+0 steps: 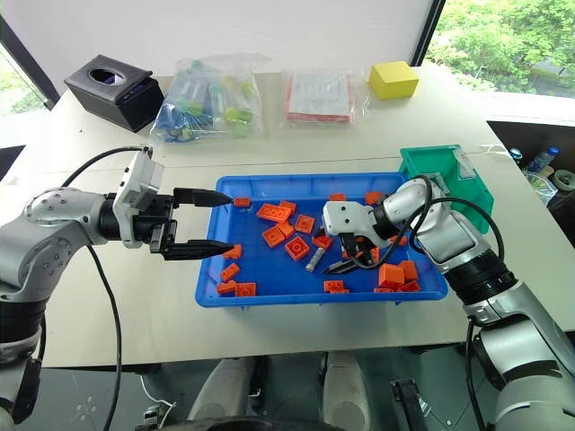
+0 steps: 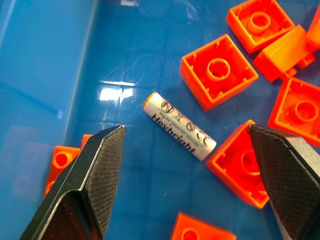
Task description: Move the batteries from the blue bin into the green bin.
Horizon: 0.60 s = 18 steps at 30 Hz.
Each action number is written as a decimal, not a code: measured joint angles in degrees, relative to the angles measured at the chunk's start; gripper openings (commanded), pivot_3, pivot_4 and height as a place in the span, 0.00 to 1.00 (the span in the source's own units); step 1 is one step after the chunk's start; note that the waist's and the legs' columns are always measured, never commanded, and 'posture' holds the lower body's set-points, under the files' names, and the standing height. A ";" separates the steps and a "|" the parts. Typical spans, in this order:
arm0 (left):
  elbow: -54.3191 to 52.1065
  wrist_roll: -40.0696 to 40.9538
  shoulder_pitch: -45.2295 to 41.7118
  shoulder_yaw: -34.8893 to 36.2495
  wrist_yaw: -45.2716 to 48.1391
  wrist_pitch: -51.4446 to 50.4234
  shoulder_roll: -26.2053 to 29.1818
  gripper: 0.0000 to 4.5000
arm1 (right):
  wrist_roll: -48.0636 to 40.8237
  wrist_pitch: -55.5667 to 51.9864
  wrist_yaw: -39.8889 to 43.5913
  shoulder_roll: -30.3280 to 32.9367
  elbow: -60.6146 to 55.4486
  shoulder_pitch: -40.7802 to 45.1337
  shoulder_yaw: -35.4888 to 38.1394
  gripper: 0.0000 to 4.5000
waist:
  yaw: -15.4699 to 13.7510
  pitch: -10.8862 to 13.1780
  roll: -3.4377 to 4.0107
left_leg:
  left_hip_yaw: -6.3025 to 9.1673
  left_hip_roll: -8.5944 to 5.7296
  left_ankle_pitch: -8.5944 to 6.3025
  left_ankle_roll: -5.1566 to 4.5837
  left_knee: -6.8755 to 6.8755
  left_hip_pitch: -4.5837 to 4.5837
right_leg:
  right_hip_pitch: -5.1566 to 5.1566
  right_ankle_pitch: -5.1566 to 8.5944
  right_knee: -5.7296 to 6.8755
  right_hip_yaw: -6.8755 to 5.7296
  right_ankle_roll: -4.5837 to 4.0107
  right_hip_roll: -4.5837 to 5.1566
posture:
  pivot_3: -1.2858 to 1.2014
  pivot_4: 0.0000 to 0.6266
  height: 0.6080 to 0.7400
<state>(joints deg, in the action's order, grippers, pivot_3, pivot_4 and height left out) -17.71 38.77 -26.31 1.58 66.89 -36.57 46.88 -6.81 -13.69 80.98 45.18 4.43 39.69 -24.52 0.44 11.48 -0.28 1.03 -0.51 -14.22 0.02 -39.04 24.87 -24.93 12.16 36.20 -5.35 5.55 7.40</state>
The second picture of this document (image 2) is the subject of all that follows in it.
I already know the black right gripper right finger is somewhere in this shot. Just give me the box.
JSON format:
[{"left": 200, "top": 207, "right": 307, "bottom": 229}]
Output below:
[{"left": 246, "top": 124, "right": 320, "bottom": 240}]

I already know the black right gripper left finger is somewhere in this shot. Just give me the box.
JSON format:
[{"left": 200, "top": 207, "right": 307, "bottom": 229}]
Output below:
[{"left": 19, "top": 124, "right": 126, "bottom": 240}]

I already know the blue plastic bin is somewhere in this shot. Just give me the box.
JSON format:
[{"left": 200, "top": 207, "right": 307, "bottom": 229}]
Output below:
[{"left": 0, "top": 0, "right": 320, "bottom": 240}]

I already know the orange plastic building brick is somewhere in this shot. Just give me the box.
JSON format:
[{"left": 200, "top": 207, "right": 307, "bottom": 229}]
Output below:
[
  {"left": 252, "top": 24, "right": 316, "bottom": 84},
  {"left": 43, "top": 145, "right": 81, "bottom": 198},
  {"left": 267, "top": 76, "right": 320, "bottom": 146},
  {"left": 179, "top": 33, "right": 259, "bottom": 112},
  {"left": 226, "top": 0, "right": 296, "bottom": 54},
  {"left": 205, "top": 119, "right": 270, "bottom": 210},
  {"left": 306, "top": 4, "right": 320, "bottom": 51},
  {"left": 169, "top": 211, "right": 237, "bottom": 240},
  {"left": 80, "top": 134, "right": 93, "bottom": 150}
]

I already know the white cylindrical battery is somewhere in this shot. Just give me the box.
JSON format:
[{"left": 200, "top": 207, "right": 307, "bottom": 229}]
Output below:
[{"left": 142, "top": 91, "right": 217, "bottom": 161}]

